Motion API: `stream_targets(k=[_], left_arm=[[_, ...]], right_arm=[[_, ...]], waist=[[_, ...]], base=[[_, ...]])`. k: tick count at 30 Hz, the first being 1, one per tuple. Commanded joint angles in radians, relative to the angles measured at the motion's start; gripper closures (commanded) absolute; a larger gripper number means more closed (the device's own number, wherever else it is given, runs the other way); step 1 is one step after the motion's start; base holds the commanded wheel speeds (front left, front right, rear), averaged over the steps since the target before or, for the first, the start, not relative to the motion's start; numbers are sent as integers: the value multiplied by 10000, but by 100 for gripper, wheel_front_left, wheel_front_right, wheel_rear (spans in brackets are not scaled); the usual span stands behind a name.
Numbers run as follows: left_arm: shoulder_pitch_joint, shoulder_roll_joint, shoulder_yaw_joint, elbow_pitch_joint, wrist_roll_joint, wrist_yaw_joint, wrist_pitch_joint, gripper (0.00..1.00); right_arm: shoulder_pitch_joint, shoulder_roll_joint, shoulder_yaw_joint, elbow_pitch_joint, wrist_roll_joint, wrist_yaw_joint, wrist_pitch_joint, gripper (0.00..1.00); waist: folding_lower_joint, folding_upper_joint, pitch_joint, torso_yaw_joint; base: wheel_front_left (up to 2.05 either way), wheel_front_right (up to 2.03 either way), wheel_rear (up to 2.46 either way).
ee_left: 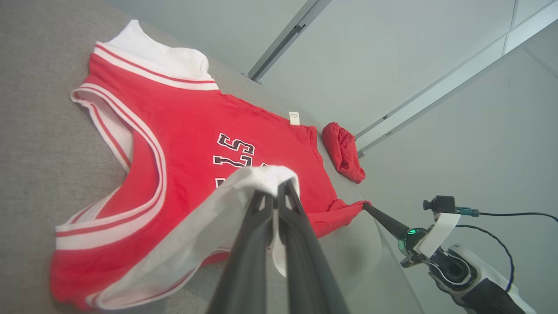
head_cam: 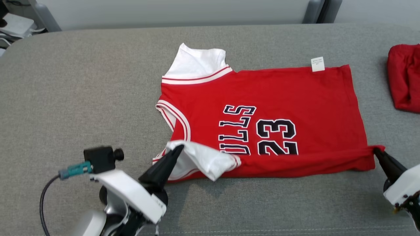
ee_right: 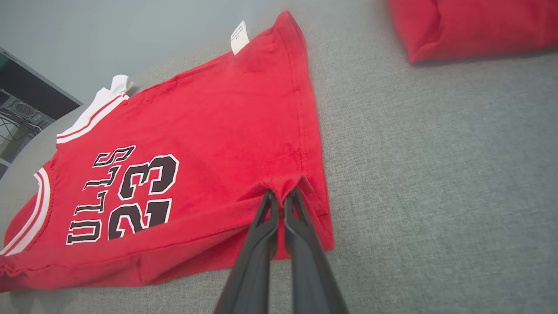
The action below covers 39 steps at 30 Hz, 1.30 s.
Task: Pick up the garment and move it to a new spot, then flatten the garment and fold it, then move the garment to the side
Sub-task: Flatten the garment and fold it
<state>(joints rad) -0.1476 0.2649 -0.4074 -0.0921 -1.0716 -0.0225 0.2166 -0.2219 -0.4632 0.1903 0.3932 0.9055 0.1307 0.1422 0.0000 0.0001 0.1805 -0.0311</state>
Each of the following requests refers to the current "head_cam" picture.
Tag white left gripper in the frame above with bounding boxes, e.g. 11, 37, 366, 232
89, 145, 185, 225

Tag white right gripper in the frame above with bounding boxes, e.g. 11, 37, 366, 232
374, 148, 420, 205

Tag red shorts with white stripes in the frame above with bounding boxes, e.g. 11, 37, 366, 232
387, 44, 420, 113

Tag red Bulls 23 jersey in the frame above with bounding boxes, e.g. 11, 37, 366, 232
152, 43, 386, 182

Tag white power strip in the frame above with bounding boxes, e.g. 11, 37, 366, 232
0, 13, 46, 38

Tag grey partition post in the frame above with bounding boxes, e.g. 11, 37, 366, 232
302, 0, 325, 24
28, 0, 62, 32
317, 0, 343, 23

